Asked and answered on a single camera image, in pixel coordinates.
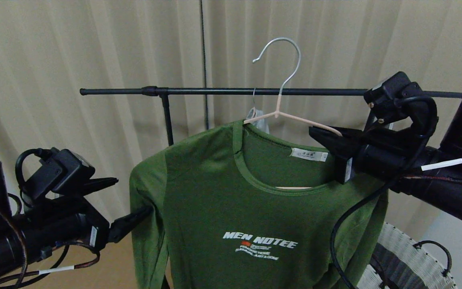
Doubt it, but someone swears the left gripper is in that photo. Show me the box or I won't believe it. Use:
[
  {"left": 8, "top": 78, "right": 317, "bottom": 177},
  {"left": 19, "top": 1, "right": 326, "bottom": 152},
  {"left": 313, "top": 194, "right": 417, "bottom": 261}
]
[{"left": 26, "top": 178, "right": 154, "bottom": 257}]

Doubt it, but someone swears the black cable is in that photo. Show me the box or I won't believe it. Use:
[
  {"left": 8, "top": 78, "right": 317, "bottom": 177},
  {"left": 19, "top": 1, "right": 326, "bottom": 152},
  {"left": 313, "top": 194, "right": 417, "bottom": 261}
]
[
  {"left": 14, "top": 148, "right": 55, "bottom": 205},
  {"left": 329, "top": 94, "right": 439, "bottom": 289},
  {"left": 0, "top": 193, "right": 29, "bottom": 289}
]

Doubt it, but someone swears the green long-sleeved shirt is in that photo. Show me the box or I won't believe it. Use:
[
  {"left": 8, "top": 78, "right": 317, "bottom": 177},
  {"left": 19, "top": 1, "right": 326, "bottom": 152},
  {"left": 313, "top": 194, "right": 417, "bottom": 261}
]
[{"left": 129, "top": 120, "right": 390, "bottom": 289}]

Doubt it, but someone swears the black clothes rack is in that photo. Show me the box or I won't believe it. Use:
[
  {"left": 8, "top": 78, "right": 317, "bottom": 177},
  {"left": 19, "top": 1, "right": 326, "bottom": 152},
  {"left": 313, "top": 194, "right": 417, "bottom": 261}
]
[{"left": 79, "top": 85, "right": 462, "bottom": 147}]

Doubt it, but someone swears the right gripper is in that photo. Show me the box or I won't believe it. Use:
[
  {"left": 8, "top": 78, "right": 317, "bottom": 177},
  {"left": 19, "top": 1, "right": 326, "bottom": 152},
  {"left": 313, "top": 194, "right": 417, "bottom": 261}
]
[{"left": 335, "top": 128, "right": 420, "bottom": 184}]

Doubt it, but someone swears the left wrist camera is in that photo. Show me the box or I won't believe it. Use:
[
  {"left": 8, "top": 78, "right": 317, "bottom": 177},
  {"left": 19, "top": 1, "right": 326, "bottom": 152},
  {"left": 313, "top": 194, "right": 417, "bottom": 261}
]
[{"left": 22, "top": 149, "right": 95, "bottom": 201}]

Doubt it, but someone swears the beige curtain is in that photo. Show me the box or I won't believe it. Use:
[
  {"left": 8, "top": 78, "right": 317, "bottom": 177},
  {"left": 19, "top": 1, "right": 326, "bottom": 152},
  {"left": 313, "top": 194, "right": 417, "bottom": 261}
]
[{"left": 0, "top": 0, "right": 462, "bottom": 241}]

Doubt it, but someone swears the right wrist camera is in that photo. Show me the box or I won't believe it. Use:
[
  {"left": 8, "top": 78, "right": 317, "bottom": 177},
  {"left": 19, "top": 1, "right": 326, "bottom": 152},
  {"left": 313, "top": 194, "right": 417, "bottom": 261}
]
[{"left": 363, "top": 71, "right": 424, "bottom": 125}]

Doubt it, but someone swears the white laundry basket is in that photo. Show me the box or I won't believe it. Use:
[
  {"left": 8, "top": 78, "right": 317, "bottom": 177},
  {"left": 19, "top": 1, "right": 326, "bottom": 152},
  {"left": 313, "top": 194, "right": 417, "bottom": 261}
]
[{"left": 357, "top": 222, "right": 458, "bottom": 289}]

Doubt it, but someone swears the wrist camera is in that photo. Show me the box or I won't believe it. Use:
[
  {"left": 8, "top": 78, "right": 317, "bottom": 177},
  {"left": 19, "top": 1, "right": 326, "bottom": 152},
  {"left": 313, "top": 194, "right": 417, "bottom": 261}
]
[
  {"left": 22, "top": 149, "right": 95, "bottom": 201},
  {"left": 363, "top": 71, "right": 424, "bottom": 125}
]

